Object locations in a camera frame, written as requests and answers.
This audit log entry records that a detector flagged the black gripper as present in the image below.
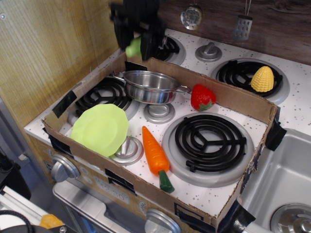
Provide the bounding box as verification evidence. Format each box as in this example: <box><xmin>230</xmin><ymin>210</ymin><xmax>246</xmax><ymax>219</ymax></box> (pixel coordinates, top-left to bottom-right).
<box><xmin>109</xmin><ymin>0</ymin><xmax>166</xmax><ymax>61</ymax></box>

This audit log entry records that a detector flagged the green toy broccoli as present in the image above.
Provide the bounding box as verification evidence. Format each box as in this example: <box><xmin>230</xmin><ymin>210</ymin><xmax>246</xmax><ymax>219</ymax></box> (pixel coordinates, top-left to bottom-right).
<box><xmin>125</xmin><ymin>37</ymin><xmax>141</xmax><ymax>58</ymax></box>

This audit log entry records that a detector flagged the silver metal pan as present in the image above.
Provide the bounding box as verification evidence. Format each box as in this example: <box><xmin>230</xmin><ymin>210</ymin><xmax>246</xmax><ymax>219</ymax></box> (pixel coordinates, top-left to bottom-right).
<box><xmin>113</xmin><ymin>70</ymin><xmax>191</xmax><ymax>105</ymax></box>

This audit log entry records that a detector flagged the back left black burner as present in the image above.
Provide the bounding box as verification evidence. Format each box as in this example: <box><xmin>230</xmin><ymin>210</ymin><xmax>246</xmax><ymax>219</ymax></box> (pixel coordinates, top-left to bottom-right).
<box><xmin>154</xmin><ymin>36</ymin><xmax>186</xmax><ymax>66</ymax></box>

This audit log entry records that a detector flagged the black burner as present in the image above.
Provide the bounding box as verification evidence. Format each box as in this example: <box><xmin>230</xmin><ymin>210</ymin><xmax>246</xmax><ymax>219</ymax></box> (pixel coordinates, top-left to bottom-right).
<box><xmin>154</xmin><ymin>36</ymin><xmax>186</xmax><ymax>66</ymax></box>
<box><xmin>210</xmin><ymin>58</ymin><xmax>290</xmax><ymax>105</ymax></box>
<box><xmin>75</xmin><ymin>76</ymin><xmax>139</xmax><ymax>120</ymax></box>
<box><xmin>162</xmin><ymin>113</ymin><xmax>255</xmax><ymax>188</ymax></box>

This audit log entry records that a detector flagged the hanging silver strainer spoon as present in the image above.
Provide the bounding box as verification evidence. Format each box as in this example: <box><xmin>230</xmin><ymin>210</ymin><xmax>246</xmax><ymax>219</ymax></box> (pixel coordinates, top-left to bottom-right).
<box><xmin>180</xmin><ymin>0</ymin><xmax>204</xmax><ymax>31</ymax></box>

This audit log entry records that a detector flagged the front left black burner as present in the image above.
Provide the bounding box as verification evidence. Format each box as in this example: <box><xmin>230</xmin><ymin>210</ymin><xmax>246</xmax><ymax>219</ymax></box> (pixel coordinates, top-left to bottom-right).
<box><xmin>75</xmin><ymin>76</ymin><xmax>139</xmax><ymax>120</ymax></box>

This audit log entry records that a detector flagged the silver back stove knob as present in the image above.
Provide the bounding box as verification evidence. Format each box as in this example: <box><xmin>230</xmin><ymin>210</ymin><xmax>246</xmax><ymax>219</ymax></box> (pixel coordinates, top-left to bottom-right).
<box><xmin>195</xmin><ymin>42</ymin><xmax>222</xmax><ymax>62</ymax></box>

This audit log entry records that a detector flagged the silver stove knob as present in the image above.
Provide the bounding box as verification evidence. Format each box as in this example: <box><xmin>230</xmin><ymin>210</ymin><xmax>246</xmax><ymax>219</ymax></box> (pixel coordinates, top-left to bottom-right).
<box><xmin>109</xmin><ymin>136</ymin><xmax>144</xmax><ymax>166</ymax></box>
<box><xmin>195</xmin><ymin>42</ymin><xmax>222</xmax><ymax>62</ymax></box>
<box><xmin>144</xmin><ymin>104</ymin><xmax>175</xmax><ymax>124</ymax></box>

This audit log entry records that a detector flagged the silver centre stove knob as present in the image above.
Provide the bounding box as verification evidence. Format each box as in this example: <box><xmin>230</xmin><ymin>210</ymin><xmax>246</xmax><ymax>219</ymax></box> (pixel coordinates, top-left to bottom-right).
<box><xmin>144</xmin><ymin>104</ymin><xmax>175</xmax><ymax>124</ymax></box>

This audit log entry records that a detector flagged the red toy strawberry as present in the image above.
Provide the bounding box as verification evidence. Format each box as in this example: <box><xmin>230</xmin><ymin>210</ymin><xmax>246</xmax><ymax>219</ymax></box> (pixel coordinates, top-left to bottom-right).
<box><xmin>190</xmin><ymin>84</ymin><xmax>216</xmax><ymax>112</ymax></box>

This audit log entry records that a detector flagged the light green plastic plate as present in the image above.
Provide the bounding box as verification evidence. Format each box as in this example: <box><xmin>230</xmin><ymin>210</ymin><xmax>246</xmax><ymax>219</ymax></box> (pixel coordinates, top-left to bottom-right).
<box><xmin>70</xmin><ymin>104</ymin><xmax>129</xmax><ymax>157</ymax></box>

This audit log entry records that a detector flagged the hanging silver slotted spatula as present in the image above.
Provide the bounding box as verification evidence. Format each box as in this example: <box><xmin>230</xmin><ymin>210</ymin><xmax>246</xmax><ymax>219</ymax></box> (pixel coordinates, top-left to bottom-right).
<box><xmin>232</xmin><ymin>0</ymin><xmax>253</xmax><ymax>41</ymax></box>

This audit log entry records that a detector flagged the back right black burner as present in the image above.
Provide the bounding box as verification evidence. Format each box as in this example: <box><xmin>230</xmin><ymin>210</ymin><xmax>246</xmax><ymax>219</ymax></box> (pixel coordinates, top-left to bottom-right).
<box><xmin>210</xmin><ymin>58</ymin><xmax>290</xmax><ymax>105</ymax></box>

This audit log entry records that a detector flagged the silver front stove knob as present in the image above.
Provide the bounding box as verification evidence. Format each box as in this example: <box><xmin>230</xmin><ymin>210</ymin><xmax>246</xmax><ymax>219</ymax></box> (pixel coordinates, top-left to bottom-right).
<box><xmin>109</xmin><ymin>136</ymin><xmax>144</xmax><ymax>166</ymax></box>

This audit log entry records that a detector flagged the orange toy carrot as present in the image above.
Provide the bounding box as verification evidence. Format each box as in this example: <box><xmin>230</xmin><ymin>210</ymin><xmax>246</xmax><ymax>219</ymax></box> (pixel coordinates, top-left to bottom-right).
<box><xmin>142</xmin><ymin>126</ymin><xmax>174</xmax><ymax>193</ymax></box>

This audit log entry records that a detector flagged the brown cardboard fence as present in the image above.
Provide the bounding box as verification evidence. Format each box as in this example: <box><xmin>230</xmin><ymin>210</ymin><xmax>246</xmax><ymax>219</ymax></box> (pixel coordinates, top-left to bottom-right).
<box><xmin>43</xmin><ymin>54</ymin><xmax>279</xmax><ymax>233</ymax></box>

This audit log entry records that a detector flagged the yellow toy corn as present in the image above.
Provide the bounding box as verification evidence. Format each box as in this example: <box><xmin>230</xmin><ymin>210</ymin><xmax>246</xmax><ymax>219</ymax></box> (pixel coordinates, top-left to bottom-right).
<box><xmin>251</xmin><ymin>66</ymin><xmax>275</xmax><ymax>93</ymax></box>

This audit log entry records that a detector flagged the front right black burner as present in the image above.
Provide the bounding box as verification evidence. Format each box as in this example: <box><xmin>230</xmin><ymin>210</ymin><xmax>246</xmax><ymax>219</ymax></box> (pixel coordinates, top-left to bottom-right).
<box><xmin>162</xmin><ymin>113</ymin><xmax>255</xmax><ymax>188</ymax></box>

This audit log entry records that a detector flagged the silver oven knob left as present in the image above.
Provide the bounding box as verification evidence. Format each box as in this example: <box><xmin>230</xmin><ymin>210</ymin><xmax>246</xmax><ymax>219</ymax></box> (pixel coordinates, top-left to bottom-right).
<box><xmin>51</xmin><ymin>154</ymin><xmax>80</xmax><ymax>183</ymax></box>

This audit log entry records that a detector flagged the silver oven knob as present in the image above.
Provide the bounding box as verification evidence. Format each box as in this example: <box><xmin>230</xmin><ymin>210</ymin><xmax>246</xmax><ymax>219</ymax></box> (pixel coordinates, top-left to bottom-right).
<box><xmin>144</xmin><ymin>208</ymin><xmax>182</xmax><ymax>233</ymax></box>
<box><xmin>51</xmin><ymin>154</ymin><xmax>80</xmax><ymax>183</ymax></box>

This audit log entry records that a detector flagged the silver oven knob right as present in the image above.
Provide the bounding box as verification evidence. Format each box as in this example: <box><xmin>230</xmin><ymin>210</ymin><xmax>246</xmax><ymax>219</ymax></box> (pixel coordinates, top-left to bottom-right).
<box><xmin>144</xmin><ymin>208</ymin><xmax>182</xmax><ymax>233</ymax></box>

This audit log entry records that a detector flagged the black device left edge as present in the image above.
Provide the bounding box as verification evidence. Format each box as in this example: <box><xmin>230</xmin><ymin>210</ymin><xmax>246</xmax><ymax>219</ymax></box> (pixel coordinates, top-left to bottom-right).
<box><xmin>0</xmin><ymin>152</ymin><xmax>31</xmax><ymax>200</ymax></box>

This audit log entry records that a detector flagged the orange object bottom left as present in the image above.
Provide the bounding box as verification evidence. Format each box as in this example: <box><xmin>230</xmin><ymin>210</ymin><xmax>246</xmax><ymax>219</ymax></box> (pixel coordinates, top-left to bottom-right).
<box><xmin>39</xmin><ymin>214</ymin><xmax>64</xmax><ymax>229</ymax></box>

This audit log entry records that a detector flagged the grey toy sink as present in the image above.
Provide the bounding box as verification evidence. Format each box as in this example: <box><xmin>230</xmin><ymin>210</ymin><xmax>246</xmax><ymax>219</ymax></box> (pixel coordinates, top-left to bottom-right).
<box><xmin>241</xmin><ymin>129</ymin><xmax>311</xmax><ymax>233</ymax></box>

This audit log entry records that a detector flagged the silver sink drain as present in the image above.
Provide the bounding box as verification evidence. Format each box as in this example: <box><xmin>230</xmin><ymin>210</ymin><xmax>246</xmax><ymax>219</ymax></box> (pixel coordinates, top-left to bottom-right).
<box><xmin>270</xmin><ymin>203</ymin><xmax>311</xmax><ymax>233</ymax></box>

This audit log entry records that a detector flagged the silver oven door handle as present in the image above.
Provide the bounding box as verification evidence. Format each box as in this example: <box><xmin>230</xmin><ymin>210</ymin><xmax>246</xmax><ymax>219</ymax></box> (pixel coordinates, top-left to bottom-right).
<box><xmin>53</xmin><ymin>181</ymin><xmax>136</xmax><ymax>233</ymax></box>

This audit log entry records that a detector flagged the black cable bottom left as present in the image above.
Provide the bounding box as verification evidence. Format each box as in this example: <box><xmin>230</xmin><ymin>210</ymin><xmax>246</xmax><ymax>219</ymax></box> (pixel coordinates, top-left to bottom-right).
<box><xmin>0</xmin><ymin>209</ymin><xmax>34</xmax><ymax>233</ymax></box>

